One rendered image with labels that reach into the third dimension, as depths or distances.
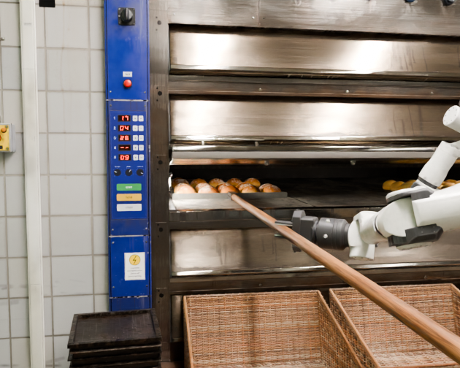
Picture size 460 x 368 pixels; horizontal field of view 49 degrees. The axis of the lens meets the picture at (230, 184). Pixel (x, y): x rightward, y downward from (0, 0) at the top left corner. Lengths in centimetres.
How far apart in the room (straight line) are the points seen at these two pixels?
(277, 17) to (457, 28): 77
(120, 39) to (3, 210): 76
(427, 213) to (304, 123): 98
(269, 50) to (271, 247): 78
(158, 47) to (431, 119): 115
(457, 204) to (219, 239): 110
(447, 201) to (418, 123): 111
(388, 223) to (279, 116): 93
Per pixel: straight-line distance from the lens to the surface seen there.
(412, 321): 81
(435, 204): 114
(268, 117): 199
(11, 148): 191
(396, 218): 119
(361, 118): 212
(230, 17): 203
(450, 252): 236
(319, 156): 189
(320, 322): 210
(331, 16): 214
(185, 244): 199
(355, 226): 143
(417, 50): 227
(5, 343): 213
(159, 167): 193
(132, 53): 192
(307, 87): 204
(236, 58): 197
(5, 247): 203
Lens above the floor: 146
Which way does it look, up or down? 5 degrees down
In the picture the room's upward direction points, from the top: straight up
